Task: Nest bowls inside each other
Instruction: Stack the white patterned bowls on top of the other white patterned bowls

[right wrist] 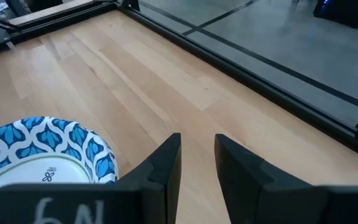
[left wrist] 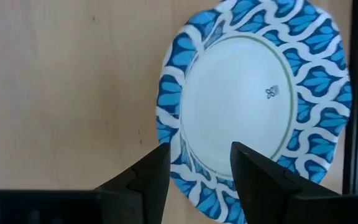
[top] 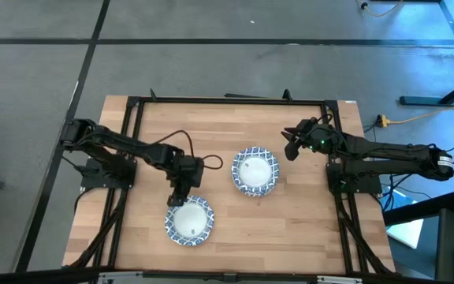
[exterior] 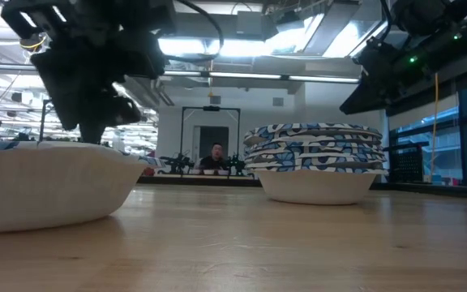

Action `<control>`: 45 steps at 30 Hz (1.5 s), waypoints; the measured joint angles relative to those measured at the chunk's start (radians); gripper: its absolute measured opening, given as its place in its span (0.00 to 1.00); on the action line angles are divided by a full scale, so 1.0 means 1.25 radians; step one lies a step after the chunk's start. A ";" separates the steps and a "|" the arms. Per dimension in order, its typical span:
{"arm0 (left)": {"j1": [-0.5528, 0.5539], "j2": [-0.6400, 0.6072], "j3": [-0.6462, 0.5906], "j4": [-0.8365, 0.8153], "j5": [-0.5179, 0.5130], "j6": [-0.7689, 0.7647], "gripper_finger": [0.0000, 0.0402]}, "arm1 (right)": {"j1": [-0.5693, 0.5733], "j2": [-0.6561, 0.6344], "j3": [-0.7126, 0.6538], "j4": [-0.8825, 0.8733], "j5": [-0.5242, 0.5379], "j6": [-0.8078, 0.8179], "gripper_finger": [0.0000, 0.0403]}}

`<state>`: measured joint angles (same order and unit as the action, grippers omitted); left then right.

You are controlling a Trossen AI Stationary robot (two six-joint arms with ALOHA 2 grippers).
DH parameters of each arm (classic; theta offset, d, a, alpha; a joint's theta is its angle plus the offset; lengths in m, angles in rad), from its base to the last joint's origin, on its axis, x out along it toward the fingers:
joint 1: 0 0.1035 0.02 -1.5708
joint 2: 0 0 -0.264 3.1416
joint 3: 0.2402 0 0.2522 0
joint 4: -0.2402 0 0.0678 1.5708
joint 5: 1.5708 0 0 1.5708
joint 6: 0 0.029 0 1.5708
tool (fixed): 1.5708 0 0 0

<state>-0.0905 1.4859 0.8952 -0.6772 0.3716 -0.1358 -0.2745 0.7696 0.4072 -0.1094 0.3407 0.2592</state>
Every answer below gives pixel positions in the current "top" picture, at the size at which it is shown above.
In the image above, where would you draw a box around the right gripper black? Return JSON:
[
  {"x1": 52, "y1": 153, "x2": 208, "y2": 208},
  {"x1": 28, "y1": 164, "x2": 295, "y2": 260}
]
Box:
[{"x1": 281, "y1": 117, "x2": 342, "y2": 162}]

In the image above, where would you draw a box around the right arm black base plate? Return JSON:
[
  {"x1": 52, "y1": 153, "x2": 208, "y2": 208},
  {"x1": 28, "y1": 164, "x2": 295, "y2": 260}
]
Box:
[{"x1": 326, "y1": 161, "x2": 382, "y2": 194}]

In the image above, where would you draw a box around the thin yellow floor cable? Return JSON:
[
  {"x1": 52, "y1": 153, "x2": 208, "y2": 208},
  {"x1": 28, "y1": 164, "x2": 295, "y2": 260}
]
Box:
[{"x1": 355, "y1": 0, "x2": 404, "y2": 17}]

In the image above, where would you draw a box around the black aluminium table frame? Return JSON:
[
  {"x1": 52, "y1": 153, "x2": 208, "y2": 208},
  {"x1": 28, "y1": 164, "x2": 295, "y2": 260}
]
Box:
[{"x1": 63, "y1": 88, "x2": 396, "y2": 277}]

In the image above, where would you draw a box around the white paper sheet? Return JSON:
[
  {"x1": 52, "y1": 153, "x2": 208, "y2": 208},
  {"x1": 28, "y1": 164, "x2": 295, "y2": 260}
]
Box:
[{"x1": 386, "y1": 189, "x2": 425, "y2": 249}]

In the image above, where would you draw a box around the yellow extension cable with plug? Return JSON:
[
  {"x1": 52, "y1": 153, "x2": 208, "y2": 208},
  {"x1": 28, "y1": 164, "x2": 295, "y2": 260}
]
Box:
[{"x1": 376, "y1": 96, "x2": 454, "y2": 128}]

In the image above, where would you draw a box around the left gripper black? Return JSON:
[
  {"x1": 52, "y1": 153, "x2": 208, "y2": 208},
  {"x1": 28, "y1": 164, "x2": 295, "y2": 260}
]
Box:
[{"x1": 166, "y1": 155, "x2": 205, "y2": 208}]

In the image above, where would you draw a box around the black camera rail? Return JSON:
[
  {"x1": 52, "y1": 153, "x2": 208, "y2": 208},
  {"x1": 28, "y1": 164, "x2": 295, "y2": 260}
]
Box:
[{"x1": 0, "y1": 266, "x2": 454, "y2": 284}]

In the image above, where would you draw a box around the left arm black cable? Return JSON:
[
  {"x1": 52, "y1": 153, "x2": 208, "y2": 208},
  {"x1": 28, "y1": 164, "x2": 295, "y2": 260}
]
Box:
[{"x1": 150, "y1": 129, "x2": 224, "y2": 170}]

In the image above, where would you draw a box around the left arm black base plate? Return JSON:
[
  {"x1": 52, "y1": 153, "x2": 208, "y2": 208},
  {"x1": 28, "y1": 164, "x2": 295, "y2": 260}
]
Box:
[{"x1": 80, "y1": 157, "x2": 137, "y2": 189}]

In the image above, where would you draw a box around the blue patterned paper bowl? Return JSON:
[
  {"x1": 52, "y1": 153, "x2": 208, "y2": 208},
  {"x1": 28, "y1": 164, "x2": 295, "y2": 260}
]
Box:
[
  {"x1": 164, "y1": 195, "x2": 215, "y2": 248},
  {"x1": 231, "y1": 146, "x2": 281, "y2": 198}
]

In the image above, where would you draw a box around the black desk leg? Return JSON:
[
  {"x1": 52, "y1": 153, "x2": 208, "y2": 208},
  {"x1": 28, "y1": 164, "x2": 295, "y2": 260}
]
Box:
[{"x1": 399, "y1": 0, "x2": 454, "y2": 107}]

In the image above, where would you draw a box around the silver rail bracket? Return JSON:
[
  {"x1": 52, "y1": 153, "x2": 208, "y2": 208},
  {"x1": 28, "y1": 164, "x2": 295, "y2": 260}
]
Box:
[
  {"x1": 316, "y1": 275, "x2": 364, "y2": 284},
  {"x1": 99, "y1": 271, "x2": 144, "y2": 284}
]

